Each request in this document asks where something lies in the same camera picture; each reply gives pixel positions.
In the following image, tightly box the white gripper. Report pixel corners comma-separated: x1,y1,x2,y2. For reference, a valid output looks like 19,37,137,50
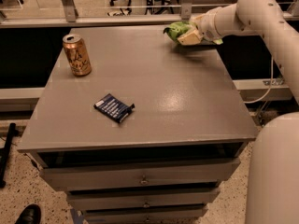
178,7,221,46

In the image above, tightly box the green rice chip bag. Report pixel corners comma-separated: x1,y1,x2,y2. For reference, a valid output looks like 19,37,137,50
163,21,223,45

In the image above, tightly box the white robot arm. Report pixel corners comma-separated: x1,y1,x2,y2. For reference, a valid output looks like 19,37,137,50
178,0,299,224

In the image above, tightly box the grey drawer cabinet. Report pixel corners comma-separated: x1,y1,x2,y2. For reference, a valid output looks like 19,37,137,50
17,24,260,224

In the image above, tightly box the blue snack packet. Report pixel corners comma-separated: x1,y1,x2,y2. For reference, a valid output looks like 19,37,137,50
93,93,135,123

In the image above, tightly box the gold soda can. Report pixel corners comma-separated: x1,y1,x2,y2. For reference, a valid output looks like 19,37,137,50
63,34,92,77

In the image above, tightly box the grey metal railing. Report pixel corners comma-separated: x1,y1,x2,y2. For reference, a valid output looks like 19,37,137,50
0,0,298,28

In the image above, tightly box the middle grey drawer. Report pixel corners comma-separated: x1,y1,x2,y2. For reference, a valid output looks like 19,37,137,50
67,188,220,211

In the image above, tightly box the grey drawer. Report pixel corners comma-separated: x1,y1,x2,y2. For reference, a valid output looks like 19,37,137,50
84,204,207,224
40,158,240,191
67,188,220,211

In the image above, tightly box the bottom grey drawer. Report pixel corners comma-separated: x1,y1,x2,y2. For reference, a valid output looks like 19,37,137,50
84,204,207,224

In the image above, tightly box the top grey drawer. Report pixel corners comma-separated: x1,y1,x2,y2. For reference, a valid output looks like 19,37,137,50
40,158,240,191

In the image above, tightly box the black stand leg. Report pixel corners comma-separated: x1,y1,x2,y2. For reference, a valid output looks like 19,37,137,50
0,123,18,189

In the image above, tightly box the black shoe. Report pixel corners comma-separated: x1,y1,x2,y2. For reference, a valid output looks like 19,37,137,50
15,204,41,224

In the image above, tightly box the white cable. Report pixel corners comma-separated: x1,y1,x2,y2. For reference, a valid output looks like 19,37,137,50
242,58,275,105

